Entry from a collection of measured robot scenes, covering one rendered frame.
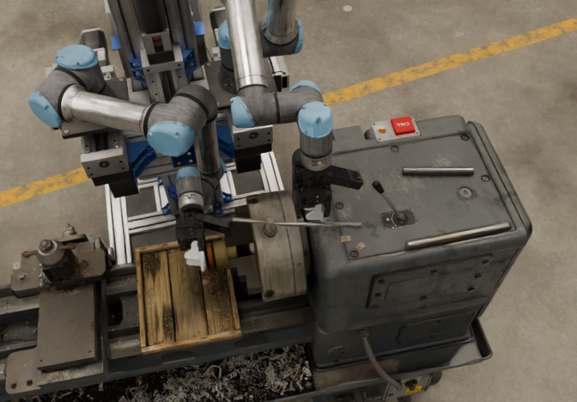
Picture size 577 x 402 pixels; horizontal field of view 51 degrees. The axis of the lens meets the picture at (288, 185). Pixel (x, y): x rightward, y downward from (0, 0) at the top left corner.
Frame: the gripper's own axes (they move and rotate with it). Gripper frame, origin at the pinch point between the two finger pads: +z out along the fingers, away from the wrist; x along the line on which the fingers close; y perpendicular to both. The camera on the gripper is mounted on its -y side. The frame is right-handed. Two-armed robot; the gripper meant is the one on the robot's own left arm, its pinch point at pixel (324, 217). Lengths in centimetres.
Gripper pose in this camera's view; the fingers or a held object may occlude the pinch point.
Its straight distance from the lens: 160.0
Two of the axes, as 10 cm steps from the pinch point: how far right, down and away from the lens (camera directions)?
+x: 1.9, 6.8, -7.1
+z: 0.4, 7.2, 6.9
